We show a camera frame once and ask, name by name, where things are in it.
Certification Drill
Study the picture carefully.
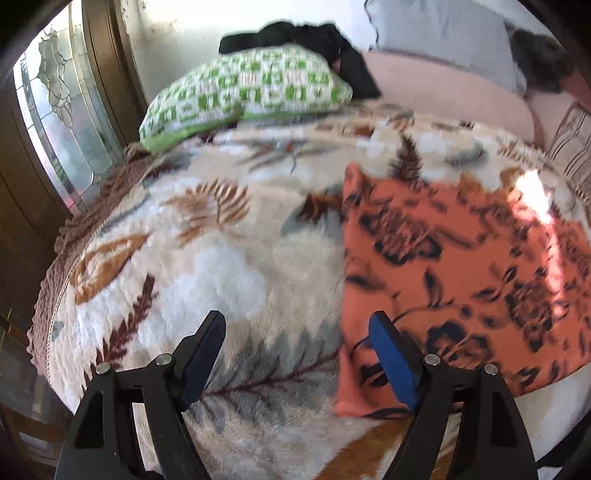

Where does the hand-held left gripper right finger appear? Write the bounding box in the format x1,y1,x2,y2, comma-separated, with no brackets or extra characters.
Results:
368,310,539,480

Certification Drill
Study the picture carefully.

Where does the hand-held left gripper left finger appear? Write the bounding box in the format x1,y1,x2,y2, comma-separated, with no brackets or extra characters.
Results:
54,310,227,480

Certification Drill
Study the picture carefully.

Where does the orange floral shirt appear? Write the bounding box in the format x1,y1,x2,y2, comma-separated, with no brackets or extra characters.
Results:
333,161,591,418

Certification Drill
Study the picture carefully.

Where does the leaf print fleece blanket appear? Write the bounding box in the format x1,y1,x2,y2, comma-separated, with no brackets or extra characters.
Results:
28,104,591,480

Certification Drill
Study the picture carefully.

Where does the pink bolster cushion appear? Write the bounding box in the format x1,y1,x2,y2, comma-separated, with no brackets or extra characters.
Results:
360,51,543,141

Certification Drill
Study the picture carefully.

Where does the green checkered pillow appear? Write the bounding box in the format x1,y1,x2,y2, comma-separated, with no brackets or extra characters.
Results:
139,45,354,155

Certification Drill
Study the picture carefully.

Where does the stained glass window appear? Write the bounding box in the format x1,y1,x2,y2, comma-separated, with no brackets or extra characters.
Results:
14,4,116,215

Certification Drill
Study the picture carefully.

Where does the striped floral cloth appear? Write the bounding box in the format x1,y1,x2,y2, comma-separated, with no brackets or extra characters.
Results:
545,99,591,195

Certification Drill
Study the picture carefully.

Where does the black garment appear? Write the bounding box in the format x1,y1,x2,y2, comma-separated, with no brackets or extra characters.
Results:
218,21,383,99

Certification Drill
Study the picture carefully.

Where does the pink maroon blanket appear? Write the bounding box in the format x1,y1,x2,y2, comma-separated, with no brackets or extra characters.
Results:
529,69,591,139

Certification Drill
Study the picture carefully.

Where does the grey pillow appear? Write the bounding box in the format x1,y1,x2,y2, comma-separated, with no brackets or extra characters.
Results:
365,0,529,95

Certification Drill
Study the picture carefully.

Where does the dark furry cushion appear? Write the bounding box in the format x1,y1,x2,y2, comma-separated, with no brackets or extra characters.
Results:
508,28,575,93

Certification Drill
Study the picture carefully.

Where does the wooden window frame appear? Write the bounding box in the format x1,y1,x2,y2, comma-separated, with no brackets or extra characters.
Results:
81,0,148,148

